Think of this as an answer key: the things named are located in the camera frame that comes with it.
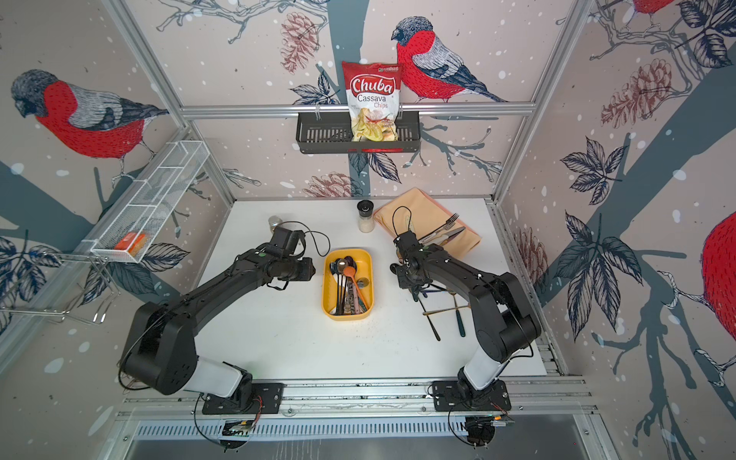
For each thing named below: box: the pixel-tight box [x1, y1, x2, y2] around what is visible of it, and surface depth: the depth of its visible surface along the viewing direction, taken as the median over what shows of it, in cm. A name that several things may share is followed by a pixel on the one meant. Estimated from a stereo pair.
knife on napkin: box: [431, 226, 466, 247], surface depth 109 cm
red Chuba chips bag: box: [342, 61, 403, 142], surface depth 85 cm
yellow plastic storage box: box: [321, 248, 374, 322], surface depth 95 cm
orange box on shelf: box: [114, 231, 147, 257], surface depth 68 cm
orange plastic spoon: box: [343, 266, 369, 310], surface depth 98 cm
